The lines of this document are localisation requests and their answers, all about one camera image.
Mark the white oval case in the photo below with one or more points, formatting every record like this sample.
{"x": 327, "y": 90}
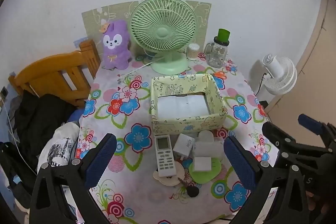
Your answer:
{"x": 206, "y": 136}

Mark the blue wall tape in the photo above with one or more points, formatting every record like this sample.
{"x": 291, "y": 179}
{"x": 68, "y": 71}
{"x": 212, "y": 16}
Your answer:
{"x": 78, "y": 41}

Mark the person's right hand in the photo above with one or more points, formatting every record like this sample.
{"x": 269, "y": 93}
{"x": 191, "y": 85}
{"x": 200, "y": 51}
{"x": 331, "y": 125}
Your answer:
{"x": 311, "y": 201}

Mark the green plastic cup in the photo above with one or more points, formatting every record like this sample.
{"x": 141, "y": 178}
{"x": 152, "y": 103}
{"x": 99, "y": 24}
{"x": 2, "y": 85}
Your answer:
{"x": 223, "y": 35}

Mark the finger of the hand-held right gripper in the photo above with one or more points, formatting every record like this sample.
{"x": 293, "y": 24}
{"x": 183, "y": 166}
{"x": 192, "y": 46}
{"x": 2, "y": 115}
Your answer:
{"x": 275, "y": 133}
{"x": 309, "y": 124}

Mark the beige round coaster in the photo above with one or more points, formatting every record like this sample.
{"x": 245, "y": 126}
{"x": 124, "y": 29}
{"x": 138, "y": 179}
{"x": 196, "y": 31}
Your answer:
{"x": 170, "y": 180}

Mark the white printed garment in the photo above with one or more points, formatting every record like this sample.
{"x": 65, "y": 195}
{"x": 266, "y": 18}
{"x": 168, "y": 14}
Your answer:
{"x": 60, "y": 142}

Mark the white charger adapter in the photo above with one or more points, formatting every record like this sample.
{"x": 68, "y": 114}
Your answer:
{"x": 185, "y": 146}

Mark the purple plush rabbit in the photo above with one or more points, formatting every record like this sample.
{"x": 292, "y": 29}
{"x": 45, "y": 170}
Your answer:
{"x": 115, "y": 50}

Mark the white remote control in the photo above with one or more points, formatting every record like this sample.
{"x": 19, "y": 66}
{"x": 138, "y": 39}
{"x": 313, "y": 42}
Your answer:
{"x": 165, "y": 158}

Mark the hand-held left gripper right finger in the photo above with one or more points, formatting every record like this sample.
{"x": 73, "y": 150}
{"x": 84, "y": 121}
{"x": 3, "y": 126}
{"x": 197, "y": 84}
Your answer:
{"x": 240, "y": 163}

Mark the white square pad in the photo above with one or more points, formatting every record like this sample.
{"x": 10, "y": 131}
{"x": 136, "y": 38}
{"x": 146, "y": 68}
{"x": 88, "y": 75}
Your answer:
{"x": 202, "y": 164}

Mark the printed yellow storage box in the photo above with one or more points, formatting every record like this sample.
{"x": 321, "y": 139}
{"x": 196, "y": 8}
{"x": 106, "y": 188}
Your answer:
{"x": 183, "y": 123}

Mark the wall socket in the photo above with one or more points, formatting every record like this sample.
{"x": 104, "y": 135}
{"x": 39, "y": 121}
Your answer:
{"x": 4, "y": 92}

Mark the small black box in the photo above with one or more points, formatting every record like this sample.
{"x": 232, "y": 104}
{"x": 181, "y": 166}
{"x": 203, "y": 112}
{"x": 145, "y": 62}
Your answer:
{"x": 263, "y": 103}

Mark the black backpack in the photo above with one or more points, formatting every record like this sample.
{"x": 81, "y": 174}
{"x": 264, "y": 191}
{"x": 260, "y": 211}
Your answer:
{"x": 13, "y": 174}

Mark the floral tablecloth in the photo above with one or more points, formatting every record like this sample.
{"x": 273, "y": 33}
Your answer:
{"x": 107, "y": 119}

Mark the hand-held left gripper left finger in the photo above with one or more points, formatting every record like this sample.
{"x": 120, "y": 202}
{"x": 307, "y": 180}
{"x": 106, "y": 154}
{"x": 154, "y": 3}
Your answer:
{"x": 101, "y": 158}

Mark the glass mug jar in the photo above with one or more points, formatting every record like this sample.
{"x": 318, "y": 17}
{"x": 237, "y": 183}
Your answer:
{"x": 216, "y": 56}

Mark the orange wooden chair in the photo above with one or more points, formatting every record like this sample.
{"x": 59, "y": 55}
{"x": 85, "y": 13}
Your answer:
{"x": 52, "y": 66}

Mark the green desk fan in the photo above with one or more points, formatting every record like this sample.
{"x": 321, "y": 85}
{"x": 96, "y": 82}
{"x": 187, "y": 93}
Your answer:
{"x": 162, "y": 29}

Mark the black jacket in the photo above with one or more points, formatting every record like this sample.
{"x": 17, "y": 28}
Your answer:
{"x": 39, "y": 119}

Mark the white standing fan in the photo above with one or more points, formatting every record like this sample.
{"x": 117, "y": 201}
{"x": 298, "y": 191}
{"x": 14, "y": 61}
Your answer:
{"x": 278, "y": 74}

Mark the dark round-headed brush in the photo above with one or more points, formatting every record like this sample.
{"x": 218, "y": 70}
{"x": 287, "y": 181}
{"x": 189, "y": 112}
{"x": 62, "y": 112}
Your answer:
{"x": 193, "y": 191}

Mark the cotton swab container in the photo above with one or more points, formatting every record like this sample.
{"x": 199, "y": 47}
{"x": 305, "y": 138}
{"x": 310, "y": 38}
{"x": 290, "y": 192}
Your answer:
{"x": 193, "y": 52}

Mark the blue cloth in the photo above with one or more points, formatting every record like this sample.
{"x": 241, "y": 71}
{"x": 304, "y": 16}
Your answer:
{"x": 74, "y": 117}

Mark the beige cabinet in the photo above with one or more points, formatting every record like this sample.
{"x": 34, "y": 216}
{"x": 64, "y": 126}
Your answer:
{"x": 309, "y": 56}

